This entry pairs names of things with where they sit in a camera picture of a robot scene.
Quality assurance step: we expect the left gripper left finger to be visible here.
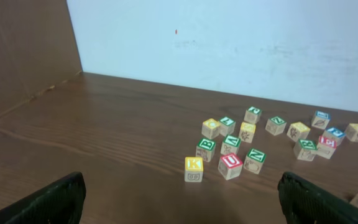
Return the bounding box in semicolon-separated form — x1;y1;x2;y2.
0;172;86;224

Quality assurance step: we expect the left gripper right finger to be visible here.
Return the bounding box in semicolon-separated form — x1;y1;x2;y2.
277;172;358;224

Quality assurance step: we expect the green R block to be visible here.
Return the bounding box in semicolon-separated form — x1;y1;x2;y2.
293;139;318;161

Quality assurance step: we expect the red E block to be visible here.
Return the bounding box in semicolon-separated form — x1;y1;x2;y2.
317;136;337;159

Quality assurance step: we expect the green N block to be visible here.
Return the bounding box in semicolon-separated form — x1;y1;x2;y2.
243;148;266;174

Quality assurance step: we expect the yellow S block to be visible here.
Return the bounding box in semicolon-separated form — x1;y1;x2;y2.
287;122;310;142

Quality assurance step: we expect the blue P block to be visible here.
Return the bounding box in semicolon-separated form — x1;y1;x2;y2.
323;127;346;146

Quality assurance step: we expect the green Z block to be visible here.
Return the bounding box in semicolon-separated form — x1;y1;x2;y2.
265;116;287;136

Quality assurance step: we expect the red U block left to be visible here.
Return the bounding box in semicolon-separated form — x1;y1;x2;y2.
218;153;243;180

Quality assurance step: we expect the blue block top centre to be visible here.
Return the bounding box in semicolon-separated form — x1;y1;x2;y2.
311;111;331;129

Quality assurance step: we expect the yellow block top centre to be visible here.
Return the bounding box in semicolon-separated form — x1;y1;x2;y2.
345;123;358;142

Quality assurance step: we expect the green V block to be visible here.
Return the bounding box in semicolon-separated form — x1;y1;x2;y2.
221;135;241;155

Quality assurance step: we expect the green block top left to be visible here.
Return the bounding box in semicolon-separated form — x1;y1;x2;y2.
244;106;262;124

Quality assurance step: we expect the green L block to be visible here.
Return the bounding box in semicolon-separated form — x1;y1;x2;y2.
219;116;236;136

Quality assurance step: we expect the green B block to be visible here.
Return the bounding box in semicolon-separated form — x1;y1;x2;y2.
196;138;216;162

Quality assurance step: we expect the yellow K block left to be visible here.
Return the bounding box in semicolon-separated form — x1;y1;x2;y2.
185;157;204;182

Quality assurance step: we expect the yellow block far left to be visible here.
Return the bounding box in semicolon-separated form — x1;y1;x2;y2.
201;118;221;139

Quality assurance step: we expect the brown cardboard side panel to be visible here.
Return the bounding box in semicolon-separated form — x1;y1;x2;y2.
0;0;82;116

